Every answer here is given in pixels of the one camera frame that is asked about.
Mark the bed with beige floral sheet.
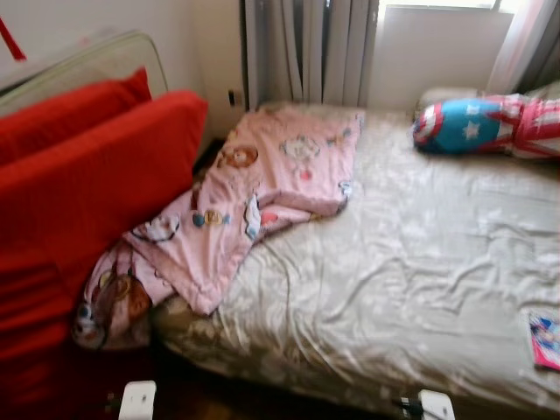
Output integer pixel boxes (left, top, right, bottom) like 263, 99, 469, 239
150, 87, 560, 417

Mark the red cushion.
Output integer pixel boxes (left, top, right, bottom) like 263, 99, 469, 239
0, 68, 154, 167

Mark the pink and blue magazine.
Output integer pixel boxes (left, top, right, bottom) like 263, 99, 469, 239
528, 311, 560, 373

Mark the pink cartoon print blanket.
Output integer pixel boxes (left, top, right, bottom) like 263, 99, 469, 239
122, 105, 364, 316

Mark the Captain America shaped pillow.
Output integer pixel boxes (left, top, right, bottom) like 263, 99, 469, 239
411, 94, 560, 158

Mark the bright window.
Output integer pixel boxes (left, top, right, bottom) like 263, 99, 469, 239
381, 0, 517, 11

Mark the red strap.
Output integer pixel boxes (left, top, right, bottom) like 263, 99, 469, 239
0, 16, 27, 62

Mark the large red covered mattress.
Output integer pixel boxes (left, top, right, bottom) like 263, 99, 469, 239
0, 90, 209, 412

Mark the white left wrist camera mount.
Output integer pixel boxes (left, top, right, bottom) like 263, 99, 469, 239
120, 381, 158, 420

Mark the pink princess print pillow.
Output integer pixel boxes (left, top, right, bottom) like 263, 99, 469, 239
72, 241, 180, 351

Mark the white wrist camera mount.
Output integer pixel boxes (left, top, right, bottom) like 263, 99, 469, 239
418, 389, 456, 420
120, 381, 158, 420

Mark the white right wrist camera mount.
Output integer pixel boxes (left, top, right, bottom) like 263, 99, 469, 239
418, 389, 456, 420

